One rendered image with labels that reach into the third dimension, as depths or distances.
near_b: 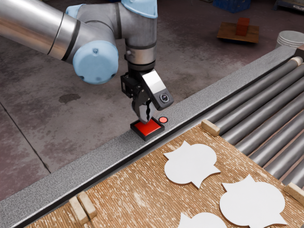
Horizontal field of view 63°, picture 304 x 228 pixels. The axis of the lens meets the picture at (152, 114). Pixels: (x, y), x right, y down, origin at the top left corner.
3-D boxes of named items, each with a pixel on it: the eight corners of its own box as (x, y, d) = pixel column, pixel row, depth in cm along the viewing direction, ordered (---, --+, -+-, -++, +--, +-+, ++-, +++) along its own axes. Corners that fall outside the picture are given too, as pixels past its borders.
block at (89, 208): (78, 200, 56) (76, 193, 54) (86, 195, 57) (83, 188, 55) (90, 220, 53) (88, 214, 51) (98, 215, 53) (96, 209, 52)
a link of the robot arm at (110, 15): (61, 21, 45) (121, 17, 47) (65, -2, 53) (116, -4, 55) (70, 58, 51) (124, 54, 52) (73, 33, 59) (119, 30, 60)
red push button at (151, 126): (133, 128, 76) (133, 125, 75) (149, 119, 79) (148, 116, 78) (145, 139, 73) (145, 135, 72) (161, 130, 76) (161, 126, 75)
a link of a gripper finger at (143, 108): (136, 115, 78) (135, 91, 72) (148, 125, 74) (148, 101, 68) (128, 119, 76) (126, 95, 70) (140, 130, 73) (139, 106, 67)
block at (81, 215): (70, 205, 55) (67, 199, 53) (78, 201, 56) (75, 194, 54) (82, 226, 51) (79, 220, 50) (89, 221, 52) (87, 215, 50)
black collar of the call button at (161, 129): (130, 127, 76) (129, 123, 75) (149, 117, 80) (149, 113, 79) (145, 142, 72) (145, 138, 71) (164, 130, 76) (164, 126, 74)
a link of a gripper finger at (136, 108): (144, 110, 72) (144, 85, 67) (148, 112, 71) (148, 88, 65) (131, 116, 70) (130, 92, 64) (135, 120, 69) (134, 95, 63)
